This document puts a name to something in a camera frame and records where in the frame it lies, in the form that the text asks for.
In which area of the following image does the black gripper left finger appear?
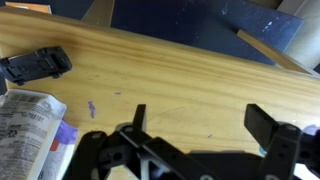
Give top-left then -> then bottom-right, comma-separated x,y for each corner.
133,104 -> 146,130

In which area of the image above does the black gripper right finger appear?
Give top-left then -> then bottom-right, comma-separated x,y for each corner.
244,104 -> 279,150

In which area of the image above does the wooden table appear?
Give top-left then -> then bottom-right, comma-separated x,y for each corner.
0,6 -> 320,180

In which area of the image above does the black toy car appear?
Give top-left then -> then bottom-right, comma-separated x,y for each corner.
0,46 -> 72,86

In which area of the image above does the dark blue floor rug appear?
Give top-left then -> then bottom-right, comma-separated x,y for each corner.
0,0 -> 305,67

